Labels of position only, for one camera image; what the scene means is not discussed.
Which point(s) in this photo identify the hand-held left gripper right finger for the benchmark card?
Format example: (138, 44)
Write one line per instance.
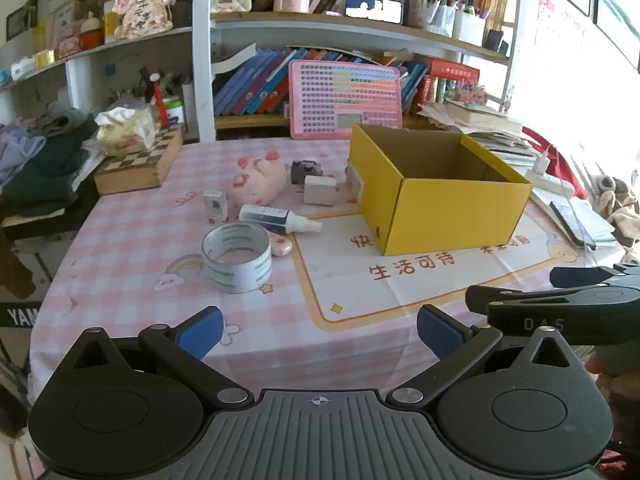
(440, 334)

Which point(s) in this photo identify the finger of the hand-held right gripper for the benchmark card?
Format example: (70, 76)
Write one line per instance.
(485, 296)
(585, 275)

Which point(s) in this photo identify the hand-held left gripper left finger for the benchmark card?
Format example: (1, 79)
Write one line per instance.
(200, 334)

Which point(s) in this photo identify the yellow cardboard box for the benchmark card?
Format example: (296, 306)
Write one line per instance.
(450, 215)

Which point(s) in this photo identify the clear tape roll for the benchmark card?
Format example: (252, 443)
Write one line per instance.
(260, 266)

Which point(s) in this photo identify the small pink case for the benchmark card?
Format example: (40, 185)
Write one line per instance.
(281, 246)

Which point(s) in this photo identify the small white red-labelled box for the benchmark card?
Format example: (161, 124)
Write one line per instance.
(215, 207)

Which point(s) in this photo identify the white spray bottle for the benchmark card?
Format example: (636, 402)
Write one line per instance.
(265, 216)

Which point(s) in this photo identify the pink pig plush toy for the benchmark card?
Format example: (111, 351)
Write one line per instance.
(262, 180)

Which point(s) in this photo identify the white charger plug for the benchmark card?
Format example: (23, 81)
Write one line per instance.
(320, 191)

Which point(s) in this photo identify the small grey toy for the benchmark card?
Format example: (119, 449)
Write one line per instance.
(305, 172)

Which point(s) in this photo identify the dark flat device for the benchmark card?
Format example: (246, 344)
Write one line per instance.
(572, 222)

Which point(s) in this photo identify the white notebook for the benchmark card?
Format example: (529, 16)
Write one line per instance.
(597, 220)

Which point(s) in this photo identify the beige plush cloth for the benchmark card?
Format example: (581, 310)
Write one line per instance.
(617, 205)

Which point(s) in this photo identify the white power strip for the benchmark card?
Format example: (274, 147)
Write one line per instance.
(545, 180)

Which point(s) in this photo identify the person's fuzzy clothing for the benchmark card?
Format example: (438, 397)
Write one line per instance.
(622, 425)

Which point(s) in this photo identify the red chair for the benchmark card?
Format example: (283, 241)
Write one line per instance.
(555, 152)

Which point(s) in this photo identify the wooden chess box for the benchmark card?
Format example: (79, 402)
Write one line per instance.
(135, 170)

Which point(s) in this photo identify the stack of papers and books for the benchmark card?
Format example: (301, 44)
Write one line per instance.
(480, 115)

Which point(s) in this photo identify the colourful paper ornament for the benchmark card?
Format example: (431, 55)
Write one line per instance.
(467, 94)

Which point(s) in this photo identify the red boxed books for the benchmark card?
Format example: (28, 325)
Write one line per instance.
(432, 92)

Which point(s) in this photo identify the tissue pack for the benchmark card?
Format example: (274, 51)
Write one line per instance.
(125, 135)

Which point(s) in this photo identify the thick red dictionary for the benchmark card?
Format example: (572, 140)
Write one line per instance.
(455, 70)

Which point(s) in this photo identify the pile of clothes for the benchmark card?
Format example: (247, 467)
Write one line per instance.
(45, 165)

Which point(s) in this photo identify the cup of pens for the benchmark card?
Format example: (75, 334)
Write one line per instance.
(160, 102)

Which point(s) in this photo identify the pink learning tablet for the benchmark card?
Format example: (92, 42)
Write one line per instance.
(345, 100)

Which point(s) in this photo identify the small black box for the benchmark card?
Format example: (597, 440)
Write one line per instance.
(496, 44)

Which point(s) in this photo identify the white bookshelf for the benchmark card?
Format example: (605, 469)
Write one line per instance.
(202, 85)

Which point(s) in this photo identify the row of leaning blue books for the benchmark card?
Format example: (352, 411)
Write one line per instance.
(250, 85)

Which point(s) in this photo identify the clear pen holder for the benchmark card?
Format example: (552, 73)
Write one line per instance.
(432, 12)

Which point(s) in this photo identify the row of small boxes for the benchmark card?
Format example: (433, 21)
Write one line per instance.
(35, 62)

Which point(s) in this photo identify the red jar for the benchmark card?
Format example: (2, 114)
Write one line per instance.
(91, 35)

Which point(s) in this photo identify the cow plush doll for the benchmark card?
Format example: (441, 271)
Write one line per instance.
(142, 10)

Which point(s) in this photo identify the pink wall poster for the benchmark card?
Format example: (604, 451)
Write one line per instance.
(555, 30)

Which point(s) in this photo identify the black picture frame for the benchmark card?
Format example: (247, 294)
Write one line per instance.
(21, 24)

